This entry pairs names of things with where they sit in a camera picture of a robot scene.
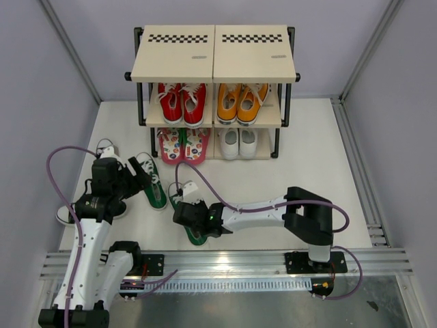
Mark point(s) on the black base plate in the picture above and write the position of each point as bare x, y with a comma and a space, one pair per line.
150, 265
298, 262

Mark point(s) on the right red sneaker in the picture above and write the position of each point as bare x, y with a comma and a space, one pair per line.
193, 102

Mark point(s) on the yellow sneaker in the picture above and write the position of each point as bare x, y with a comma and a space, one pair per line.
252, 99
228, 96

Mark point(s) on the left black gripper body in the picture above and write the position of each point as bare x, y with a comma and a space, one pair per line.
128, 185

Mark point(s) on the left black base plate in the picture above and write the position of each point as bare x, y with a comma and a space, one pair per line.
150, 265

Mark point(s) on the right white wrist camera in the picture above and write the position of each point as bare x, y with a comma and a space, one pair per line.
189, 193

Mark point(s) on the left red sneaker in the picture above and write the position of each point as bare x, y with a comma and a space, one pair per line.
168, 97

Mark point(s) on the red sneaker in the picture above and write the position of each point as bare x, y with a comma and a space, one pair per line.
193, 102
168, 97

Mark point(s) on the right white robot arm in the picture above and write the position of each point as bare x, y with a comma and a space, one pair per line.
305, 214

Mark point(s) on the aluminium mounting rail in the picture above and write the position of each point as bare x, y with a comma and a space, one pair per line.
239, 264

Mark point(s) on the sideways black sneaker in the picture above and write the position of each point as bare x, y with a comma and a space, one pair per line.
64, 217

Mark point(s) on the right controller board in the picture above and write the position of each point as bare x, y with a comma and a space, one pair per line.
321, 289

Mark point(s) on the slotted grey cable duct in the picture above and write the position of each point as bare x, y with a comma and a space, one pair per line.
198, 285

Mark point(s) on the left controller board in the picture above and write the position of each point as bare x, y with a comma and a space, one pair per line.
131, 289

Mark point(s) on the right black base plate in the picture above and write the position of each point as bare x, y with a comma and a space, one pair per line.
298, 262

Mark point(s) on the controller board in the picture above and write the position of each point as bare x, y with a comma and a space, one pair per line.
131, 289
321, 289

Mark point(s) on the green sneaker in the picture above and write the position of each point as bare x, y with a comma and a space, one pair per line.
154, 192
194, 237

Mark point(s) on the left yellow sneaker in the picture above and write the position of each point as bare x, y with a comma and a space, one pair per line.
228, 96

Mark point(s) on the pink flip-flop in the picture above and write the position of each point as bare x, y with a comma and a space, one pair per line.
171, 145
196, 144

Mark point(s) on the right yellow sneaker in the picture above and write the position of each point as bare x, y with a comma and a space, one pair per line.
252, 99

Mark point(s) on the beige black shoe shelf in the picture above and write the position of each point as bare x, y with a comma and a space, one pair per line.
215, 54

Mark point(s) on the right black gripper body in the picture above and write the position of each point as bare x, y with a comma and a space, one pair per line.
199, 202

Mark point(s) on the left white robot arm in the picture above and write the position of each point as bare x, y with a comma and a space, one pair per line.
88, 288

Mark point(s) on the white sneaker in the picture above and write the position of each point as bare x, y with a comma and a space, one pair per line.
247, 143
229, 143

